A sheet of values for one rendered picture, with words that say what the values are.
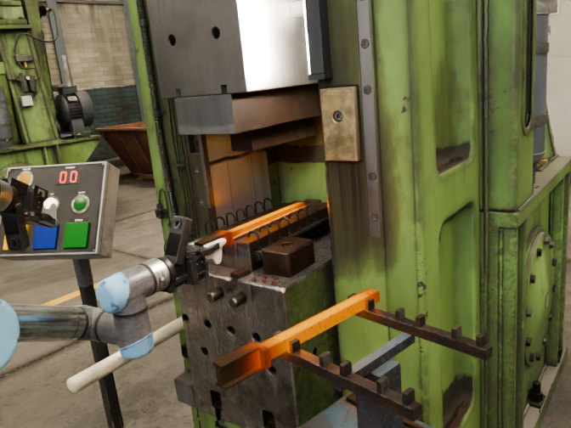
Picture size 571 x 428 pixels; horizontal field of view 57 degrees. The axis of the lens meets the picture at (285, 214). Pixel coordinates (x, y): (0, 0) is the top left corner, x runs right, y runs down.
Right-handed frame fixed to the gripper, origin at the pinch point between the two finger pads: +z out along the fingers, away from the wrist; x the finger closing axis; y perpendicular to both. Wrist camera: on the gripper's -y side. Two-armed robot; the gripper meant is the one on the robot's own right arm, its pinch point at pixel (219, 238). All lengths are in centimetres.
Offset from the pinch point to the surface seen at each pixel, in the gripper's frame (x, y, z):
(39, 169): -63, -18, -10
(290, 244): 15.6, 2.9, 9.2
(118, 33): -765, -144, 568
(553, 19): -21, -68, 530
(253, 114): 7.6, -30.4, 10.0
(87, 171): -47, -17, -4
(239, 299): 9.9, 12.8, -5.8
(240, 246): 4.7, 2.5, 2.7
